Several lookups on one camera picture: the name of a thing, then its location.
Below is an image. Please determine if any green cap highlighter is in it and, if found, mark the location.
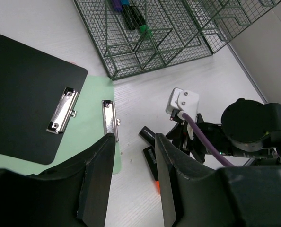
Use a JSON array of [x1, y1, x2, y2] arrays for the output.
[[129, 5, 152, 39]]

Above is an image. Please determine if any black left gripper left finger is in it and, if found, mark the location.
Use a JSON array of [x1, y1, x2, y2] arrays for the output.
[[0, 133, 116, 227]]

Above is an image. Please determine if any green clipboard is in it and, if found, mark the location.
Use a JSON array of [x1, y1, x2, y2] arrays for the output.
[[0, 76, 114, 175]]

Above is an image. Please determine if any green wire mesh desk organizer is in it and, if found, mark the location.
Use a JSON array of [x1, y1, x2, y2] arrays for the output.
[[74, 0, 279, 80]]

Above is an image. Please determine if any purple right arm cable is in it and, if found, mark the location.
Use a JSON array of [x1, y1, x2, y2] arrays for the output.
[[182, 113, 235, 167]]

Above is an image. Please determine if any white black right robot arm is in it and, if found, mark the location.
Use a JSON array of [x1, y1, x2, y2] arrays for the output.
[[166, 98, 281, 166]]

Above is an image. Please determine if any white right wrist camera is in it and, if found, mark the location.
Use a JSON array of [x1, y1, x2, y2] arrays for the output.
[[166, 87, 200, 120]]

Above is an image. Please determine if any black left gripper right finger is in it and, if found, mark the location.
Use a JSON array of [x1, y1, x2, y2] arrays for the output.
[[155, 133, 281, 227]]

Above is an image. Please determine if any blue cap highlighter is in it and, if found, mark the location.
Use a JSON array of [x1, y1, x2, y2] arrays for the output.
[[120, 0, 130, 7]]

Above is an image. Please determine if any pink cap highlighter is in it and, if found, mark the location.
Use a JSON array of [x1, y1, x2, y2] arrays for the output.
[[139, 126, 155, 146]]

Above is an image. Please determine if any orange cap highlighter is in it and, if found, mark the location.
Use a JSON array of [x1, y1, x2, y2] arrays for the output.
[[143, 146, 160, 194]]

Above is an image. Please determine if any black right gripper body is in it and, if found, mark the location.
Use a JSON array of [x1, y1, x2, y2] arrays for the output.
[[166, 113, 230, 163]]

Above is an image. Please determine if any black clipboard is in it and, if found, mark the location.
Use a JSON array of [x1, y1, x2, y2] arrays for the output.
[[0, 34, 88, 165]]

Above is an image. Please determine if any purple cap highlighter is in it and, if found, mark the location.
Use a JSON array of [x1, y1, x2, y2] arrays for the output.
[[111, 0, 122, 13]]

